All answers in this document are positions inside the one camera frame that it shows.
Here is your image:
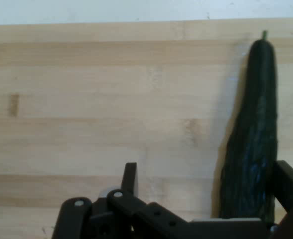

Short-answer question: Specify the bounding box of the bamboo cutting board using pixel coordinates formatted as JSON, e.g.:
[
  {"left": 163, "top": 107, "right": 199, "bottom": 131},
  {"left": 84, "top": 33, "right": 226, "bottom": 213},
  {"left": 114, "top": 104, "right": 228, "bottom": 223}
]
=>
[{"left": 0, "top": 17, "right": 293, "bottom": 239}]

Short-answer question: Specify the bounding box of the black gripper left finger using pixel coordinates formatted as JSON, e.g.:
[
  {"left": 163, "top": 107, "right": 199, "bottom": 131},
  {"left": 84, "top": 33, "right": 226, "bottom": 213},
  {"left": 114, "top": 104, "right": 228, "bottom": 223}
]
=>
[{"left": 51, "top": 162, "right": 192, "bottom": 239}]

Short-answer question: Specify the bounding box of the long dark green cucumber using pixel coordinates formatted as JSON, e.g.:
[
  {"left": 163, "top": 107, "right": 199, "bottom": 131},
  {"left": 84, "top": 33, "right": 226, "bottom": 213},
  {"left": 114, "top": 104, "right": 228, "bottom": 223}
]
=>
[{"left": 216, "top": 30, "right": 279, "bottom": 226}]

